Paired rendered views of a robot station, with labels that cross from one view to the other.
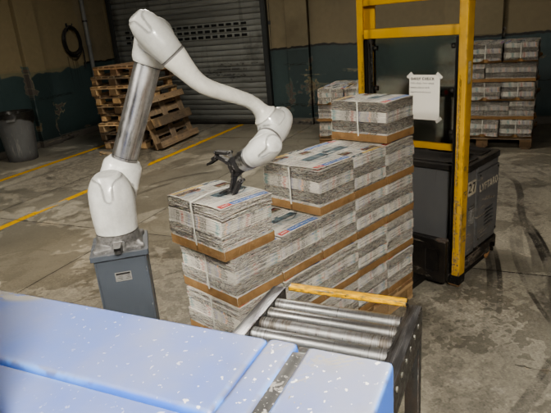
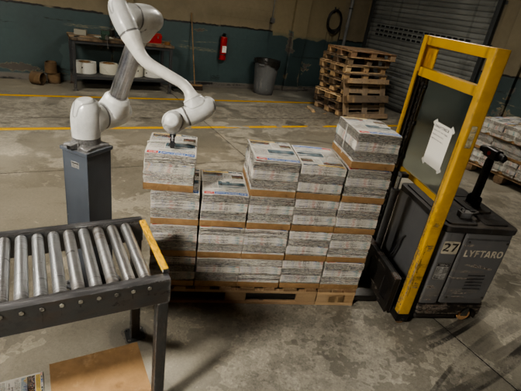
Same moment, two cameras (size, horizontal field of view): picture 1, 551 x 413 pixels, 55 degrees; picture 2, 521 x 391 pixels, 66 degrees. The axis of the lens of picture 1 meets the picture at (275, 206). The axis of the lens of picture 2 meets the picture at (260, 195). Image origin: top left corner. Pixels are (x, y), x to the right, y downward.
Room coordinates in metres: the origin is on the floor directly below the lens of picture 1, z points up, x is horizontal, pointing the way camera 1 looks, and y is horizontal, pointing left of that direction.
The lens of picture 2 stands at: (0.59, -1.46, 1.89)
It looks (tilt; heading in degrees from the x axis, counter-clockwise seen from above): 25 degrees down; 33
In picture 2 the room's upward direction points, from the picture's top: 9 degrees clockwise
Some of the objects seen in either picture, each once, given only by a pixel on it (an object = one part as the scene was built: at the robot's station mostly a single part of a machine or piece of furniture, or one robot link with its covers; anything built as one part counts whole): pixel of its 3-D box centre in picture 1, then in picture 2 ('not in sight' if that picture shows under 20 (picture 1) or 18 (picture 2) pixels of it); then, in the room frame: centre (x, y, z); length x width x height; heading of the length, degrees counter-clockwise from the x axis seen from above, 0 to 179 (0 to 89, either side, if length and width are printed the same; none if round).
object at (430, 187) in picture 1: (436, 204); (437, 249); (3.62, -1.17, 0.40); 0.69 x 0.55 x 0.80; 45
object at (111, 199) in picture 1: (111, 200); (87, 117); (1.86, 0.60, 1.17); 0.18 x 0.16 x 0.22; 10
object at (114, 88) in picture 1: (140, 102); (352, 81); (9.01, 2.11, 0.65); 1.33 x 0.94 x 1.30; 158
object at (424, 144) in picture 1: (414, 142); (419, 184); (3.38, -0.94, 0.92); 0.57 x 0.01 x 0.05; 45
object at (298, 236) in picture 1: (298, 283); (239, 237); (2.54, -0.09, 0.42); 1.17 x 0.39 x 0.83; 135
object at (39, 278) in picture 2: not in sight; (39, 265); (1.25, -0.01, 0.77); 0.47 x 0.05 x 0.05; 64
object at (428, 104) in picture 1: (412, 88); (433, 134); (3.37, -0.92, 1.27); 0.57 x 0.01 x 0.65; 45
